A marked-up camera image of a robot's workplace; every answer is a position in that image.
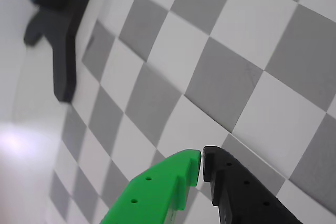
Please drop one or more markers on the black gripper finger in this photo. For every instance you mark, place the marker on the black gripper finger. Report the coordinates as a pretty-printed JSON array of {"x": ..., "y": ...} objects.
[{"x": 244, "y": 197}]

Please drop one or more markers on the grey white checkered raised panel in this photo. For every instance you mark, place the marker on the grey white checkered raised panel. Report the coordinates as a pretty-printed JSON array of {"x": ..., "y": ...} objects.
[{"x": 236, "y": 43}]

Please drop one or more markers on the grey white checkered mat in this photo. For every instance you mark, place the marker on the grey white checkered mat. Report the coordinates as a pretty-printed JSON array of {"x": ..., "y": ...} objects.
[{"x": 147, "y": 111}]

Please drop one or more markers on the black plastic bracket stand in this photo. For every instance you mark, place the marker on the black plastic bracket stand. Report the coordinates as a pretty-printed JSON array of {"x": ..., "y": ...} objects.
[{"x": 64, "y": 37}]

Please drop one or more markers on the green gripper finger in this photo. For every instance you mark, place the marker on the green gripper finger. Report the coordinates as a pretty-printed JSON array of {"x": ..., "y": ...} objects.
[{"x": 157, "y": 192}]

